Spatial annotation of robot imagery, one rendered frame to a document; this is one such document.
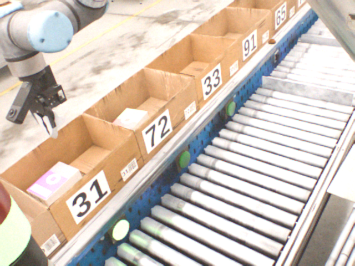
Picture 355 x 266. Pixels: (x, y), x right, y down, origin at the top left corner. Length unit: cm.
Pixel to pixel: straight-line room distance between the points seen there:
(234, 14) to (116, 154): 130
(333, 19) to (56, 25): 58
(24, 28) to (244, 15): 155
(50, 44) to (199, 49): 121
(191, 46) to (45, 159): 100
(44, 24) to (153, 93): 97
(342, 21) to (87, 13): 62
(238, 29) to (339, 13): 182
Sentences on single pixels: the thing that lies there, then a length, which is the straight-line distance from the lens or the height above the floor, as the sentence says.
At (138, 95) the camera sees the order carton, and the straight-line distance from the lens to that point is 166.
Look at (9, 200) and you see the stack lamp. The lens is 26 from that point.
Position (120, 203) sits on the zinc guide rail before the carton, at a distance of 124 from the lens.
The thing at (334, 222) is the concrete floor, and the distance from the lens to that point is 226.
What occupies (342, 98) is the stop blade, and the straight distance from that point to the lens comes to 183.
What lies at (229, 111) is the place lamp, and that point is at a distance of 166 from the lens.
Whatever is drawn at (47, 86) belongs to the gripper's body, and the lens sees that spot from 103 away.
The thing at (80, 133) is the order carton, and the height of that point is 98.
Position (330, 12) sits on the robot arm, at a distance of 44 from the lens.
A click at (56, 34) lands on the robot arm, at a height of 153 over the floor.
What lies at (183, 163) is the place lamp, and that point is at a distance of 142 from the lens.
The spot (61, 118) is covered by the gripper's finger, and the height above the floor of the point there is 125.
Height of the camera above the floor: 178
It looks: 37 degrees down
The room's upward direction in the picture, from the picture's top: 12 degrees counter-clockwise
